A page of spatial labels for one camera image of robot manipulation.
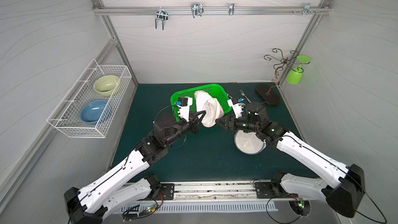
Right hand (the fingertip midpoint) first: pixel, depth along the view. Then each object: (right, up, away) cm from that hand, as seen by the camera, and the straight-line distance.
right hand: (218, 119), depth 71 cm
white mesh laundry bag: (+19, -15, +13) cm, 27 cm away
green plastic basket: (+1, +15, +36) cm, 39 cm away
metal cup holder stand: (+38, +15, +43) cm, 59 cm away
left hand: (-6, +4, -9) cm, 11 cm away
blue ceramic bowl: (-55, +4, -7) cm, 55 cm away
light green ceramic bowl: (-54, +16, +2) cm, 57 cm away
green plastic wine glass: (+50, +24, +22) cm, 60 cm away
